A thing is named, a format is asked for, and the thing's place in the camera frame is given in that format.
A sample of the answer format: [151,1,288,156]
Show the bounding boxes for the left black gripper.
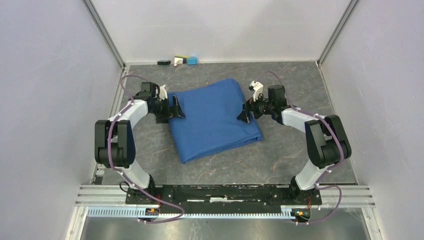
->
[150,94,186,124]

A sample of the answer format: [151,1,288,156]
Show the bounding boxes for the small black block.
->
[157,60,171,66]

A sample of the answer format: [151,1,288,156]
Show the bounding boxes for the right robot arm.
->
[237,81,352,204]

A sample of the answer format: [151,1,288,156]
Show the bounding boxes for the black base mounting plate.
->
[125,184,322,214]

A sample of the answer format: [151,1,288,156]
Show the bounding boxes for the cyan blue block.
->
[186,56,198,65]

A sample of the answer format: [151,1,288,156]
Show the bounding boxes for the slotted cable duct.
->
[86,206,310,220]

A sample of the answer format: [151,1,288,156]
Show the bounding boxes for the blue surgical wrap cloth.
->
[168,78,264,164]

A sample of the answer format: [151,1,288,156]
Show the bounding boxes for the purple cable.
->
[107,74,186,225]
[253,70,345,226]

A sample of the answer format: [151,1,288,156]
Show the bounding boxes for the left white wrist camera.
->
[156,84,169,101]

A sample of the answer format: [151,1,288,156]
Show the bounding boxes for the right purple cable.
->
[253,70,345,226]

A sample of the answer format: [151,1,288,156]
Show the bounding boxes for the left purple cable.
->
[107,74,186,225]

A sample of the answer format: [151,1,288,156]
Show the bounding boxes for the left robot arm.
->
[94,81,186,204]

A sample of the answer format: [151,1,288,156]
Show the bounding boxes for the white and yellow block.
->
[173,55,190,67]

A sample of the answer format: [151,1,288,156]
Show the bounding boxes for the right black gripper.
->
[236,90,274,124]

